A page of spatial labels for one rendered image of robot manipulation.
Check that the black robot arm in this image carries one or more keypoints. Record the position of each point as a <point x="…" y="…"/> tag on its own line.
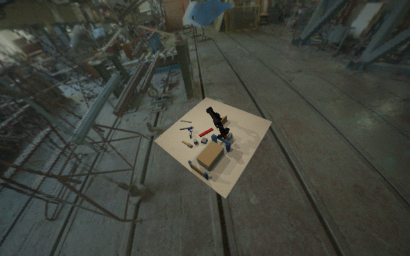
<point x="217" y="120"/>

